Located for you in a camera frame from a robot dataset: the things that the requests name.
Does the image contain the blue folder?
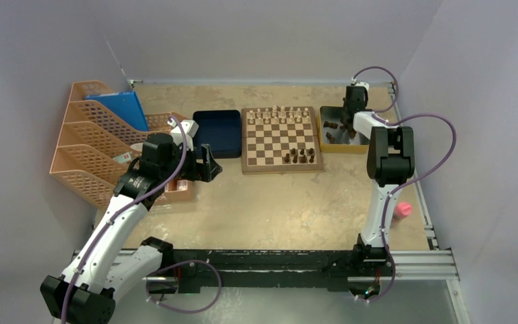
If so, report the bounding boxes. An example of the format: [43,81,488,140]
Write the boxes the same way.
[84,90,149,131]

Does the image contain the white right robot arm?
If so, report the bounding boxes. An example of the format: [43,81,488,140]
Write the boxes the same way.
[341,82,415,275]

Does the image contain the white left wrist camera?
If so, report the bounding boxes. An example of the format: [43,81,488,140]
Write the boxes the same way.
[168,119,199,151]

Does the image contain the dark blue tin box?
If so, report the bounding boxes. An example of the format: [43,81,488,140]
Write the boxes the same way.
[193,110,242,159]

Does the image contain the gold metal tin tray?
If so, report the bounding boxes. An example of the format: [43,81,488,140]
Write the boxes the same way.
[316,106,370,155]

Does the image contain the dark pawn in tray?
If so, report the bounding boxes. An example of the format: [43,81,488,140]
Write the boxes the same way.
[325,132,336,144]

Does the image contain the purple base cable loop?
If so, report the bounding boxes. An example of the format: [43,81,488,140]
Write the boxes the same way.
[145,259,223,315]

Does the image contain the wooden chess board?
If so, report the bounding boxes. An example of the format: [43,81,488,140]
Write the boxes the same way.
[241,117,324,175]

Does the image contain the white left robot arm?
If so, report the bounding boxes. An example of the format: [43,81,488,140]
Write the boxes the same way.
[40,133,223,323]

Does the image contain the row of light chess pieces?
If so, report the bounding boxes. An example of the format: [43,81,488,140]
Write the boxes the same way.
[241,105,316,126]

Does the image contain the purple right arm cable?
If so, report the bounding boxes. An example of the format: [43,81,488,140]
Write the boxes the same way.
[351,65,457,305]

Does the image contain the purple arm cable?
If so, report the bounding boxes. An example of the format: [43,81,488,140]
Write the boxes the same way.
[60,115,188,324]
[351,65,457,305]

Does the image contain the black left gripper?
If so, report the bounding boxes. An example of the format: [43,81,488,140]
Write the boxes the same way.
[160,140,221,182]

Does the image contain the pink capped bottle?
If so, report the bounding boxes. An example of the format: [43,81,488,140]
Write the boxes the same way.
[393,202,413,221]

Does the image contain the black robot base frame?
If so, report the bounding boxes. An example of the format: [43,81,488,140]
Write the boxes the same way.
[153,248,395,296]

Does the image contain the orange plastic file rack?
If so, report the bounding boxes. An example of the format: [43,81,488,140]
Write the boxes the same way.
[49,80,150,208]

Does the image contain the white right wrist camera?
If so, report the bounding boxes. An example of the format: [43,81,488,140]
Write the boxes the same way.
[351,78,370,90]

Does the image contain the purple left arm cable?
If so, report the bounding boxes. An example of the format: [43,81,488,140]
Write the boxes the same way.
[60,115,188,324]

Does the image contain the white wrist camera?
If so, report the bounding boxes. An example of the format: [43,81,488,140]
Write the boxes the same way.
[168,119,199,151]
[351,78,370,90]

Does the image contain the orange plastic basket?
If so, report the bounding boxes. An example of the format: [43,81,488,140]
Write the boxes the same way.
[146,112,194,206]

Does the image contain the pile of dark chess pieces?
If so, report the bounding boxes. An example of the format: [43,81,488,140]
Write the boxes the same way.
[321,111,357,140]

